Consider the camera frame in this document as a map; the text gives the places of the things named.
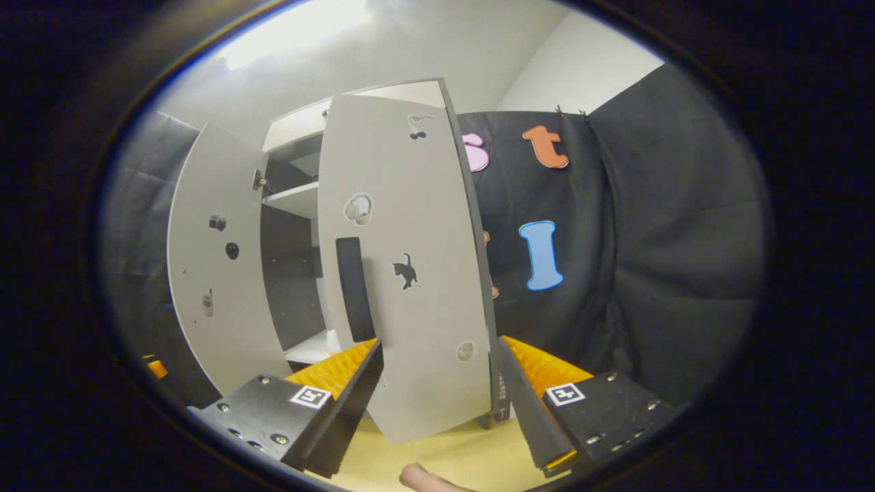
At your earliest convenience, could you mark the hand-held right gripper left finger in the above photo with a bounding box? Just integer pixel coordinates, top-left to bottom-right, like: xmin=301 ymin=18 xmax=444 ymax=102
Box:
xmin=186 ymin=337 xmax=385 ymax=479

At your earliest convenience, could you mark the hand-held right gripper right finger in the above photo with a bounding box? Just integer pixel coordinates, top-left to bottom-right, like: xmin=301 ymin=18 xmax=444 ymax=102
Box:
xmin=494 ymin=335 xmax=677 ymax=478

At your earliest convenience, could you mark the white cabinet door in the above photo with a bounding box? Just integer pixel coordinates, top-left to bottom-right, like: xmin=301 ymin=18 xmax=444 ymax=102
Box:
xmin=318 ymin=77 xmax=512 ymax=445
xmin=167 ymin=122 xmax=295 ymax=397

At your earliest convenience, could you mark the black backdrop cloth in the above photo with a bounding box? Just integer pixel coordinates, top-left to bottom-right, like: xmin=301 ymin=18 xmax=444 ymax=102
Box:
xmin=103 ymin=61 xmax=773 ymax=411

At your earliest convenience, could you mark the ceiling light panel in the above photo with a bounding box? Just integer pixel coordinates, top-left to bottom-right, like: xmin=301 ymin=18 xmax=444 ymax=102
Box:
xmin=219 ymin=0 xmax=373 ymax=69

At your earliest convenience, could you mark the black door handle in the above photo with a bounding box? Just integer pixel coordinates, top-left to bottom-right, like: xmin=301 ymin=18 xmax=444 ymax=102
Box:
xmin=335 ymin=236 xmax=377 ymax=342

